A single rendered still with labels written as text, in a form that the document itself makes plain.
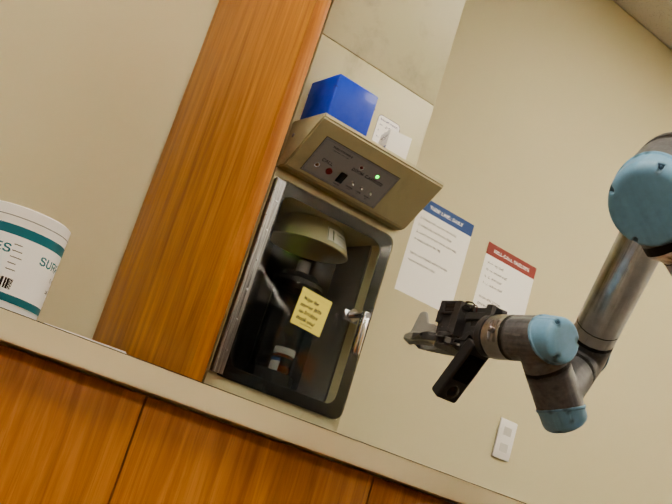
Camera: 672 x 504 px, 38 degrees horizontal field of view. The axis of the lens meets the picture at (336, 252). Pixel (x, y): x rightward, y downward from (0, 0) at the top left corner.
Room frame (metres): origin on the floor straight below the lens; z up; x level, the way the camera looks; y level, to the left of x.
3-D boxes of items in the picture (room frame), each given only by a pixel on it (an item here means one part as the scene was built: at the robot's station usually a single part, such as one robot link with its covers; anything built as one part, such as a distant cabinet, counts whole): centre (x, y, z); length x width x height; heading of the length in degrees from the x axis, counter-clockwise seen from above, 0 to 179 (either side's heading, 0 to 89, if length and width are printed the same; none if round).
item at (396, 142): (1.85, -0.05, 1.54); 0.05 x 0.05 x 0.06; 18
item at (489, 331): (1.55, -0.30, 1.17); 0.08 x 0.05 x 0.08; 123
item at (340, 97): (1.77, 0.08, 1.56); 0.10 x 0.10 x 0.09; 33
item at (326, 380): (1.87, 0.02, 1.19); 0.30 x 0.01 x 0.40; 122
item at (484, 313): (1.62, -0.26, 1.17); 0.12 x 0.08 x 0.09; 33
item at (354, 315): (1.90, -0.09, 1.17); 0.05 x 0.03 x 0.10; 32
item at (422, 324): (1.70, -0.19, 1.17); 0.09 x 0.03 x 0.06; 38
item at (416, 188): (1.83, -0.01, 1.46); 0.32 x 0.11 x 0.10; 123
